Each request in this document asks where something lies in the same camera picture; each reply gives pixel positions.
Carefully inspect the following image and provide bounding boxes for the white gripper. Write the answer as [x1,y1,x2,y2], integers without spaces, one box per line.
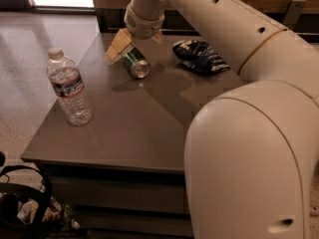
[106,4,164,65]

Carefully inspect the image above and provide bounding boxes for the green soda can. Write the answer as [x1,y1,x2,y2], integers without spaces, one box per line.
[123,47,151,80]

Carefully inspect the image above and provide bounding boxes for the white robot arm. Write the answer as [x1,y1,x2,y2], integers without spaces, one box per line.
[125,0,319,239]

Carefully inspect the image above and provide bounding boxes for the blue chip bag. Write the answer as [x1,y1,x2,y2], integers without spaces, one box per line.
[172,40,230,76]

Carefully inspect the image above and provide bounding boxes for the clear plastic water bottle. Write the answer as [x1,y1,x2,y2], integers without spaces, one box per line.
[47,48,93,126]

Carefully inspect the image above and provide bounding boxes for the grey drawer cabinet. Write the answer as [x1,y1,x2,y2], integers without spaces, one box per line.
[22,34,243,239]

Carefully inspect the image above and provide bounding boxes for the wooden wall counter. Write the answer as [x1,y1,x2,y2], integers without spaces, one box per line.
[93,0,319,42]

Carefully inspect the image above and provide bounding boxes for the right metal bracket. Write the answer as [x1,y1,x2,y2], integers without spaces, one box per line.
[282,0,306,29]

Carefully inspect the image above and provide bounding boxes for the black bag with straps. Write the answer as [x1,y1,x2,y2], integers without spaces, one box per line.
[0,153,90,239]

